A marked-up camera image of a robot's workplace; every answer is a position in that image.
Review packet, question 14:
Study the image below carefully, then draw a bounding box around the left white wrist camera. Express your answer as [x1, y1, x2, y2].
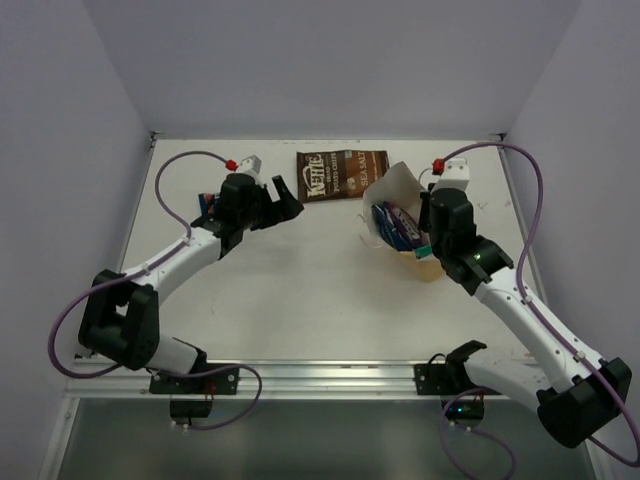
[225, 155, 264, 186]

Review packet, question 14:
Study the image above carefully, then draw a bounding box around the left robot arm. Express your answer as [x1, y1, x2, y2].
[78, 172, 303, 393]

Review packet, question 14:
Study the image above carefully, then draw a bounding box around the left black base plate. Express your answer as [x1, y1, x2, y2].
[149, 363, 240, 396]

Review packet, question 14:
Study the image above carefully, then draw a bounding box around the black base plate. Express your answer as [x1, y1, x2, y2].
[149, 363, 240, 396]
[412, 354, 478, 396]

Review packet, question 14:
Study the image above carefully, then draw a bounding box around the right black controller box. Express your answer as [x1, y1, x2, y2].
[442, 396, 485, 426]

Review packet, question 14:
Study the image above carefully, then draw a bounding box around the dark brown snack packet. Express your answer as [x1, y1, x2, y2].
[296, 149, 389, 204]

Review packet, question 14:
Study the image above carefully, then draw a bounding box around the blue chip snack bag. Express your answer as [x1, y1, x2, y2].
[198, 193, 219, 215]

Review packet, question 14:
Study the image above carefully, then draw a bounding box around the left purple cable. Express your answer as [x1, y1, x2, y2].
[49, 149, 264, 432]

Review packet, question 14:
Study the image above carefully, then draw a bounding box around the aluminium mounting rail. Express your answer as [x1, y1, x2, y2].
[65, 350, 551, 408]

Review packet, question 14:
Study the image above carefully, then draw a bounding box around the left black controller box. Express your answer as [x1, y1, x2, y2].
[169, 396, 213, 424]

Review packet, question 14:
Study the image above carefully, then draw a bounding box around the blue white snack packet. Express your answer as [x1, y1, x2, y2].
[371, 201, 432, 260]

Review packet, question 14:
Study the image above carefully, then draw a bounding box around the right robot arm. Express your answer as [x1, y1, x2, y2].
[419, 185, 632, 448]

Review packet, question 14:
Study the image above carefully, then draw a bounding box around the purple cable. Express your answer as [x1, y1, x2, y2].
[49, 149, 264, 432]
[438, 142, 640, 479]

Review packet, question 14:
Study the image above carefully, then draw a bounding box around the brown paper bag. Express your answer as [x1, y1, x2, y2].
[360, 162, 444, 283]

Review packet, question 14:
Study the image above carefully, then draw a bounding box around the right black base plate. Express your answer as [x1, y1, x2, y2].
[412, 354, 478, 396]

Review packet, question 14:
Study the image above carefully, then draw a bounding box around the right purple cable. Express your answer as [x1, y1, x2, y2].
[438, 142, 640, 479]

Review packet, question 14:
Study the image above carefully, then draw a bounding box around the black controller box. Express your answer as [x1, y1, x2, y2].
[169, 396, 213, 424]
[442, 396, 485, 426]

